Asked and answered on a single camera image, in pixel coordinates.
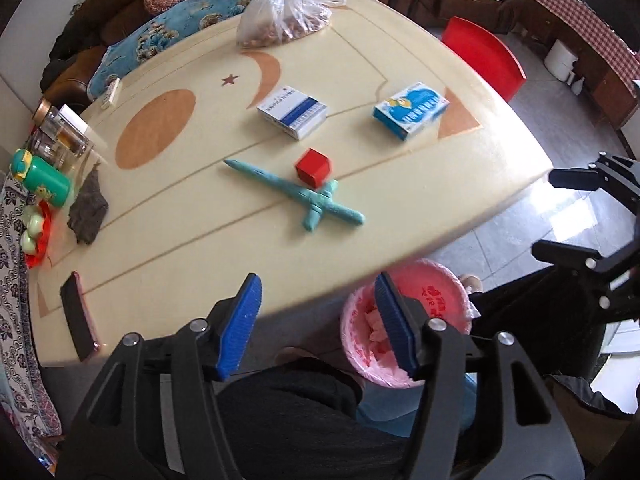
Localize bed with floral sheet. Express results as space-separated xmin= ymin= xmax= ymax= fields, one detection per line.
xmin=0 ymin=175 xmax=63 ymax=461

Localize red plastic stool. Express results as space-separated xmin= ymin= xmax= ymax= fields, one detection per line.
xmin=441 ymin=16 xmax=527 ymax=103

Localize plastic bag of nuts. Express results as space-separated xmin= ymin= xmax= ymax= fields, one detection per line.
xmin=212 ymin=0 xmax=347 ymax=50

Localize bin with pink liner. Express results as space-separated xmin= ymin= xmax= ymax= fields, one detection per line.
xmin=340 ymin=258 xmax=475 ymax=436

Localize blue and white cartoon box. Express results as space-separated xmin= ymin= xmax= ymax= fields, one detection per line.
xmin=371 ymin=81 xmax=451 ymax=144

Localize dark crumpled cloth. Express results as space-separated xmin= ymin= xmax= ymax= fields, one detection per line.
xmin=66 ymin=162 xmax=110 ymax=246

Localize red cube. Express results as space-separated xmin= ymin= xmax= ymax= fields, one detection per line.
xmin=294 ymin=148 xmax=333 ymax=187

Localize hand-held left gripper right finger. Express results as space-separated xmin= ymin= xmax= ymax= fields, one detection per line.
xmin=374 ymin=272 xmax=586 ymax=480

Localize red checkered tablecloth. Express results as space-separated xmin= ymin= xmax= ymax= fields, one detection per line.
xmin=527 ymin=0 xmax=640 ymax=86

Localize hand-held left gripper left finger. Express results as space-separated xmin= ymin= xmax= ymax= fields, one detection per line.
xmin=55 ymin=272 xmax=263 ymax=480

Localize clear glass jar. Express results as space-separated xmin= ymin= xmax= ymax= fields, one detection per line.
xmin=26 ymin=127 xmax=66 ymax=161

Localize brown wooden cabinet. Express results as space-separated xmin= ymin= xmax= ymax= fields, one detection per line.
xmin=520 ymin=0 xmax=638 ymax=133

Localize white box blue stripe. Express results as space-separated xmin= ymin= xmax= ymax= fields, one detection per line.
xmin=256 ymin=85 xmax=329 ymax=141

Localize teal toy sword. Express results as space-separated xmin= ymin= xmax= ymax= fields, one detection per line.
xmin=223 ymin=158 xmax=366 ymax=232

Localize red tray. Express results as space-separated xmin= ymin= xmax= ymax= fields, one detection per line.
xmin=22 ymin=199 xmax=55 ymax=269

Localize dark clothes pile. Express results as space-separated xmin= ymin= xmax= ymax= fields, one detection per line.
xmin=40 ymin=25 xmax=108 ymax=93

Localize glass bottle copper lid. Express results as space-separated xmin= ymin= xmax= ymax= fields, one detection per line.
xmin=32 ymin=99 xmax=95 ymax=158

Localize white remote control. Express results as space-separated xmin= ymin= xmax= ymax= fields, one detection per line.
xmin=98 ymin=76 xmax=123 ymax=108

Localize white round appliance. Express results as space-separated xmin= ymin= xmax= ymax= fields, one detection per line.
xmin=544 ymin=39 xmax=578 ymax=81

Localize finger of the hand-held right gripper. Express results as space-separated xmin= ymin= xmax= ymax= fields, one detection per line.
xmin=531 ymin=239 xmax=640 ymax=321
xmin=547 ymin=154 xmax=640 ymax=216

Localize blue floral blanket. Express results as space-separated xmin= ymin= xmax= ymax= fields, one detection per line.
xmin=87 ymin=0 xmax=256 ymax=103

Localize black smartphone pink case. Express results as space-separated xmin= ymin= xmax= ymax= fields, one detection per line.
xmin=59 ymin=271 xmax=101 ymax=362

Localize green kids water bottle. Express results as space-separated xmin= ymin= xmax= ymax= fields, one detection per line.
xmin=11 ymin=148 xmax=76 ymax=208

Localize person's leg dark trousers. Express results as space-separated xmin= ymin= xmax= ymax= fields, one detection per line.
xmin=220 ymin=357 xmax=416 ymax=480
xmin=470 ymin=265 xmax=608 ymax=381

